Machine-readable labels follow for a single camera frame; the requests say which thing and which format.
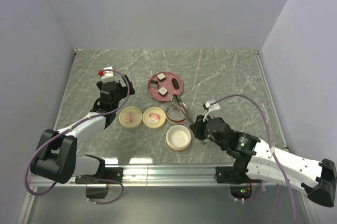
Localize metal tongs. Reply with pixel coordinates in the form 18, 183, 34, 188
171, 94, 194, 124

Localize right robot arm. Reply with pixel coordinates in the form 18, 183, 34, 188
190, 115, 336, 208

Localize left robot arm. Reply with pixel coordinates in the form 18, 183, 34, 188
26, 74, 135, 184

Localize cream lunch box tier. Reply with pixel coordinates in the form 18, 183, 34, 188
165, 125, 192, 152

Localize steel lunch box tier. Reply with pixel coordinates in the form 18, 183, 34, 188
165, 104, 186, 125

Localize cream lid with pink knob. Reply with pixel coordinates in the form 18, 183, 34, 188
119, 106, 143, 129

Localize sushi piece left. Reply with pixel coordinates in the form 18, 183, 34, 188
149, 80, 158, 89

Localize sushi piece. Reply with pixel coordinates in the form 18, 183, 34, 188
156, 73, 166, 82
149, 80, 158, 89
158, 87, 168, 97

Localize cream lid with barcode label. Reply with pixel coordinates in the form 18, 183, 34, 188
142, 107, 166, 129

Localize pink dotted plate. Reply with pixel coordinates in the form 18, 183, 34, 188
147, 71, 183, 102

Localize sushi piece front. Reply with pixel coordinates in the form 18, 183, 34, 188
158, 87, 168, 97

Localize sushi piece back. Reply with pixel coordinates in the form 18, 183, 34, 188
156, 73, 166, 82

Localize black spiky sea cucumber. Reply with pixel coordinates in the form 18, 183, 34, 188
172, 78, 180, 90

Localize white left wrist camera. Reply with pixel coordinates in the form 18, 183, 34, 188
98, 66, 118, 83

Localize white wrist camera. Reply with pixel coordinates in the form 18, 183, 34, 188
203, 100, 221, 112
98, 66, 118, 83

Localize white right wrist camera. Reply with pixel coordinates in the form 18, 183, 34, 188
203, 100, 221, 112

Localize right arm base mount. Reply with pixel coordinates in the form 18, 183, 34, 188
214, 166, 262, 184

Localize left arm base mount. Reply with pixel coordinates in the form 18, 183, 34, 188
75, 167, 124, 184

